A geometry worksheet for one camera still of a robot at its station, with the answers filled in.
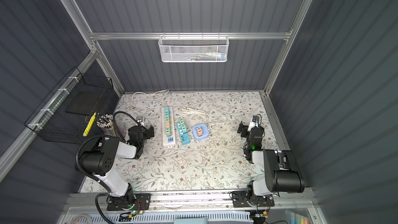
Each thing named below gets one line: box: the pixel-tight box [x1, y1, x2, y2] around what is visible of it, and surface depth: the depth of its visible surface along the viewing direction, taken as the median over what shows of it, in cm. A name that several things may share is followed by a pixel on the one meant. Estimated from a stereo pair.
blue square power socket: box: [192, 123, 210, 141], surface depth 97 cm
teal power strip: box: [176, 121, 190, 146], surface depth 95 cm
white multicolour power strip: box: [161, 105, 176, 147], surface depth 95 cm
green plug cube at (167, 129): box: [165, 127, 172, 137], surface depth 93 cm
